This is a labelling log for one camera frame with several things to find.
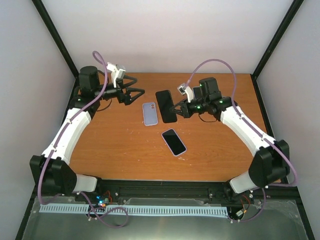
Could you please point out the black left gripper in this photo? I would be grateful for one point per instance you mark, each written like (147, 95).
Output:
(123, 98)

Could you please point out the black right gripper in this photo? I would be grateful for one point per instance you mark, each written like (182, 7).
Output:
(185, 112)

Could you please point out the black smartphone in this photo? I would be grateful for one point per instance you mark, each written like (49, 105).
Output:
(165, 102)

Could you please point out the lavender phone case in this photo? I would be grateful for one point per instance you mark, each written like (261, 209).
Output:
(149, 111)

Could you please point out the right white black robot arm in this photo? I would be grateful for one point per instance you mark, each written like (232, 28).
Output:
(270, 157)

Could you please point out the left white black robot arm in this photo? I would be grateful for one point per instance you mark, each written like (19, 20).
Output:
(51, 170)

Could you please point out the phone in light blue case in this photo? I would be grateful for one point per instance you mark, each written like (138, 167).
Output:
(197, 92)

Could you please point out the phone in lavender case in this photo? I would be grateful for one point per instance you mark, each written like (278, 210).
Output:
(174, 142)

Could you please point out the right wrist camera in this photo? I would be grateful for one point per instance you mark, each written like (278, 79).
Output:
(184, 89)

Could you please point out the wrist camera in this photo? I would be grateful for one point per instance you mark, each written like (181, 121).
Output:
(184, 89)
(117, 72)

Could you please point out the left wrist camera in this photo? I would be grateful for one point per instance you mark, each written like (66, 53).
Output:
(117, 72)

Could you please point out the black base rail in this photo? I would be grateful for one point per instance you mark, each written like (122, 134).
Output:
(207, 192)

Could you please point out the black frame post left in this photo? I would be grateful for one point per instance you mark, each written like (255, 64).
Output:
(43, 13)

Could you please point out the black frame post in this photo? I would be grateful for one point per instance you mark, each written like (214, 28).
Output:
(287, 85)
(43, 13)

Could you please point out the metal base plate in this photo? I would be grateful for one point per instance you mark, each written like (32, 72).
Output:
(264, 220)

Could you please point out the light blue cable duct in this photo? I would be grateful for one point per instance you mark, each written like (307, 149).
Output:
(142, 210)

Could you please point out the black frame post right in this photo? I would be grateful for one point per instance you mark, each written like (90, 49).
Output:
(287, 85)

